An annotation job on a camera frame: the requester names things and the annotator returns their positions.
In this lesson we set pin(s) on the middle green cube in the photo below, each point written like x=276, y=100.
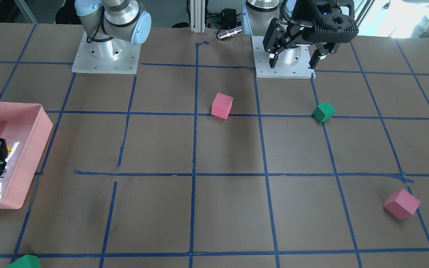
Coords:
x=323, y=112

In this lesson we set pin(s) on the upper pink cube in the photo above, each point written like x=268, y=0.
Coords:
x=221, y=105

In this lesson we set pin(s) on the aluminium frame post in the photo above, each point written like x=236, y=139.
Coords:
x=197, y=15

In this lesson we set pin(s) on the lower pink cube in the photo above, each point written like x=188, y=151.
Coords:
x=402, y=204

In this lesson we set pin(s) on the pink plastic bin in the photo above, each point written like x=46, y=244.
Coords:
x=26, y=129

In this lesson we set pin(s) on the green cube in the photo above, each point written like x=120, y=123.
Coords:
x=26, y=261
x=323, y=112

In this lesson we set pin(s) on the far green cube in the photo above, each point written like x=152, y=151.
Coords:
x=26, y=261

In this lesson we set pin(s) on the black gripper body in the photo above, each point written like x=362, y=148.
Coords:
x=297, y=15

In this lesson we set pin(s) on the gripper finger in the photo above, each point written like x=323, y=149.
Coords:
x=321, y=51
x=278, y=38

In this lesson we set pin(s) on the pink cube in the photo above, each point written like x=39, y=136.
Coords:
x=221, y=105
x=402, y=204

